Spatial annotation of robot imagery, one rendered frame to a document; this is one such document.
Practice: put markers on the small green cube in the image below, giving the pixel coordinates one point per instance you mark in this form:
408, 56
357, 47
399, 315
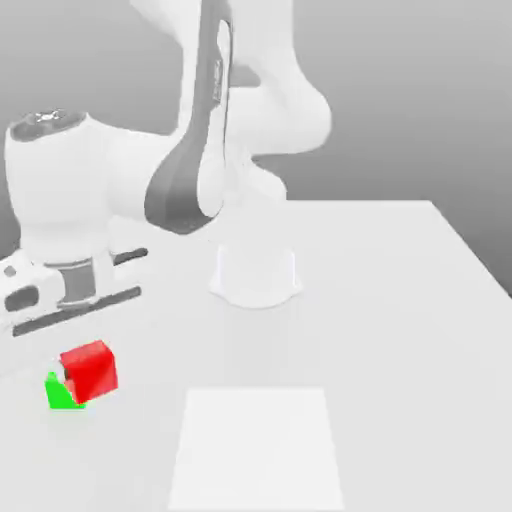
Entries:
56, 396

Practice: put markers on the small red cube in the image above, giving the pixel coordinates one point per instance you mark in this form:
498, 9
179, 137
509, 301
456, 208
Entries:
94, 372

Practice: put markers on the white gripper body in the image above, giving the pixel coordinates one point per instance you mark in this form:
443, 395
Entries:
76, 320

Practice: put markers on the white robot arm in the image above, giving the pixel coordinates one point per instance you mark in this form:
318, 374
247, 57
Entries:
60, 180

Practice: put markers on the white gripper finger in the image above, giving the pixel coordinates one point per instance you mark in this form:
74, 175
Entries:
60, 368

